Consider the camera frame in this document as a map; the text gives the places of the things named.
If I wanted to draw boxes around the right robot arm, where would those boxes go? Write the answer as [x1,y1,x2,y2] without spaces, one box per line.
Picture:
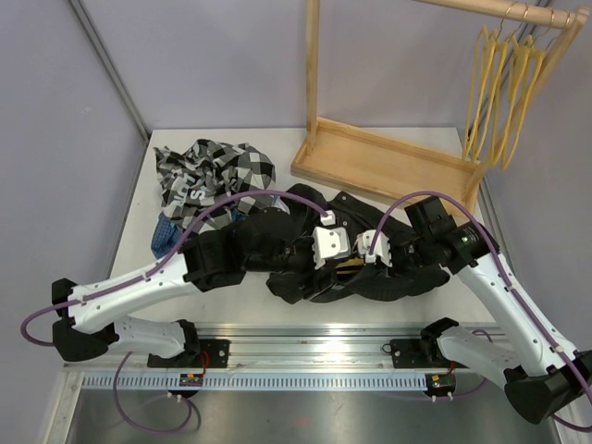
[405,191,591,424]

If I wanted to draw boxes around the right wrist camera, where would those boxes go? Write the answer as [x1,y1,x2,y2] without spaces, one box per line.
[355,229,392,267]

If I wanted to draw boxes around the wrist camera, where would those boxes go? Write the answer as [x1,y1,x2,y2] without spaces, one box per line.
[312,210,352,270]
[355,229,392,267]

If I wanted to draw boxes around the yellow hanger of blue shirt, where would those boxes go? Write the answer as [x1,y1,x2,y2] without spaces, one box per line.
[487,35,545,170]

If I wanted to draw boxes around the purple cable under duct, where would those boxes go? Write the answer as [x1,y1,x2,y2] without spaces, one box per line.
[110,353,203,438]

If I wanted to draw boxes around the white slotted cable duct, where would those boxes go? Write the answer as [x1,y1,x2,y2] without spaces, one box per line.
[82,372,426,391]

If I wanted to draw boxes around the aluminium rail base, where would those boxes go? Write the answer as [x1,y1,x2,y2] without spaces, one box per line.
[62,321,514,371]

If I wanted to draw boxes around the hanger of checkered shirt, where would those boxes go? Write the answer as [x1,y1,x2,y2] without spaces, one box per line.
[462,25,499,163]

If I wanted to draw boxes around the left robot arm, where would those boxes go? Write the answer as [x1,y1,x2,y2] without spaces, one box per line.
[52,210,314,368]

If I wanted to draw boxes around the wooden clothes rack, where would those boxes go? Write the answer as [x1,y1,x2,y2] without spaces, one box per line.
[291,1,591,211]

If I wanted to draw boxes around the yellow hanger of white shirt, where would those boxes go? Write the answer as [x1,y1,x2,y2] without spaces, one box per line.
[493,35,555,170]

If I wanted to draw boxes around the blue plaid shirt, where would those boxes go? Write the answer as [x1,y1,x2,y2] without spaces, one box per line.
[150,209,246,259]

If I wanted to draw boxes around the aluminium corner frame post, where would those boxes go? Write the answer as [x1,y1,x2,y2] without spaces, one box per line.
[66,0,152,146]

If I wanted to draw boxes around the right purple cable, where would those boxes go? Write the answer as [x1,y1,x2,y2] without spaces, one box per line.
[367,191,592,432]

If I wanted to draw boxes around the hanger of black shirt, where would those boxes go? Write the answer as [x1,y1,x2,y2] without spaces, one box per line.
[335,257,364,279]

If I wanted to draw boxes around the black pinstripe shirt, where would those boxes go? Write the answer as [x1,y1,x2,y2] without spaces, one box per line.
[234,199,450,304]

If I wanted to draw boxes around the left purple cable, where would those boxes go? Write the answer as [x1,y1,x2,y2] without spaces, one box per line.
[18,189,332,348]

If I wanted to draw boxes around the black white checkered shirt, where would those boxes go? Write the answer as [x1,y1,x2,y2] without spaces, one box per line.
[154,139,276,229]

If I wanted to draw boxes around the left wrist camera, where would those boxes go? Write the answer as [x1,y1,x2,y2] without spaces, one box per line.
[312,210,352,270]

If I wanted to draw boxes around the hanger of plaid shirt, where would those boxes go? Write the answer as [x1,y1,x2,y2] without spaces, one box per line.
[476,29,509,154]

